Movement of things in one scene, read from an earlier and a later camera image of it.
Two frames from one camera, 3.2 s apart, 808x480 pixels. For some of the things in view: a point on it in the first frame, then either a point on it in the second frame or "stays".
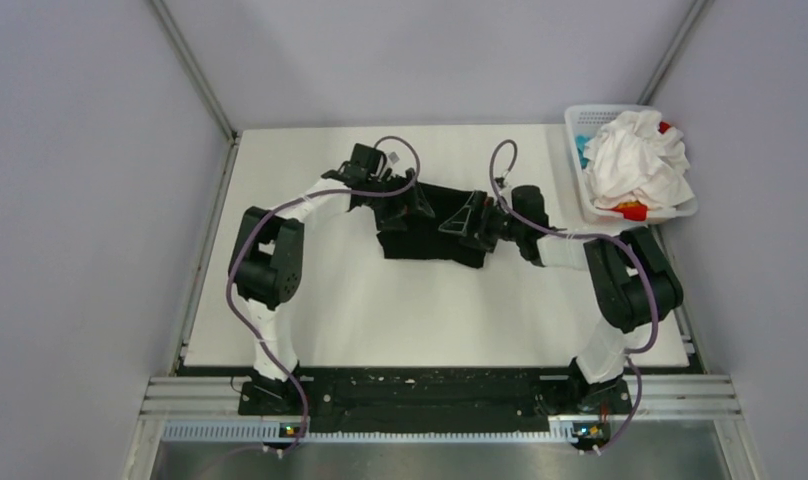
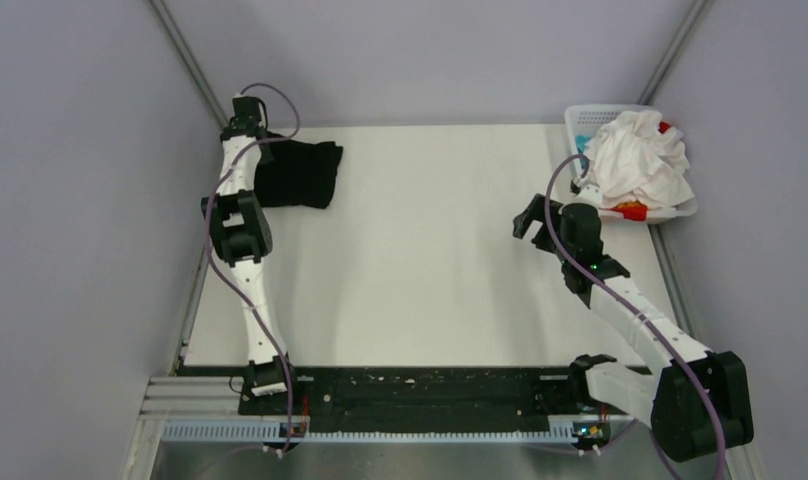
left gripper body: [383, 202] to [264, 126]
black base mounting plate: [431, 399] stays
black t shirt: [409, 221] to [290, 172]
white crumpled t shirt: [631, 159] stays
